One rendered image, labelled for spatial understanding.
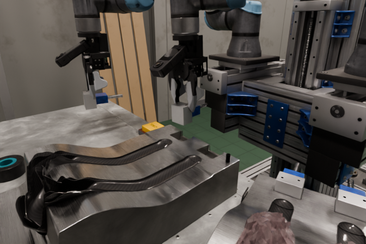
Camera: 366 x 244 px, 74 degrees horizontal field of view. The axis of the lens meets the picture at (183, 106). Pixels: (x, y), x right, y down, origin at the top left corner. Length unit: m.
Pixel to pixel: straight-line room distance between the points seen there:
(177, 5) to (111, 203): 0.47
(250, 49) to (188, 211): 0.75
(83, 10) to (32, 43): 1.78
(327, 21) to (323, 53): 0.11
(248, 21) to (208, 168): 0.70
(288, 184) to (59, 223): 0.40
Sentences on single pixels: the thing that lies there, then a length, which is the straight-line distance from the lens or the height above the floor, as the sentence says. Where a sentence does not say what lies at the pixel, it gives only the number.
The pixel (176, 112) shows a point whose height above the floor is 0.94.
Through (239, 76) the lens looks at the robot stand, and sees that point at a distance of 1.05.
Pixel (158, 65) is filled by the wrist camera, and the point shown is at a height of 1.08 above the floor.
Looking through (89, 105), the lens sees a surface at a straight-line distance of 0.88.
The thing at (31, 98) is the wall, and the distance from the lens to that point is 2.65.
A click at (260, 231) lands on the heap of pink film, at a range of 0.37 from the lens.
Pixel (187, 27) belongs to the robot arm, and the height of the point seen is 1.17.
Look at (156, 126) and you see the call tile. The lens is 0.86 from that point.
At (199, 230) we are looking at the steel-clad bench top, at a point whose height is 0.80.
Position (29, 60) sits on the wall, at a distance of 2.59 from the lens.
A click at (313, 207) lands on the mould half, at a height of 0.86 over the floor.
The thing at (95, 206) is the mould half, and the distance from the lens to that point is 0.40.
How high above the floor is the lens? 1.18
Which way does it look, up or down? 19 degrees down
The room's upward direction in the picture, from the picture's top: straight up
